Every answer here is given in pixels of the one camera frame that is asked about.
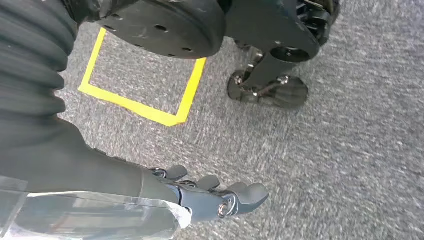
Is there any yellow floor tape square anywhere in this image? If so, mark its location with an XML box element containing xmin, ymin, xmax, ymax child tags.
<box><xmin>78</xmin><ymin>27</ymin><xmax>207</xmax><ymax>127</ymax></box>

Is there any black base caster wheel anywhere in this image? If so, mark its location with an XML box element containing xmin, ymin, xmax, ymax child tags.
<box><xmin>227</xmin><ymin>46</ymin><xmax>310</xmax><ymax>110</ymax></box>

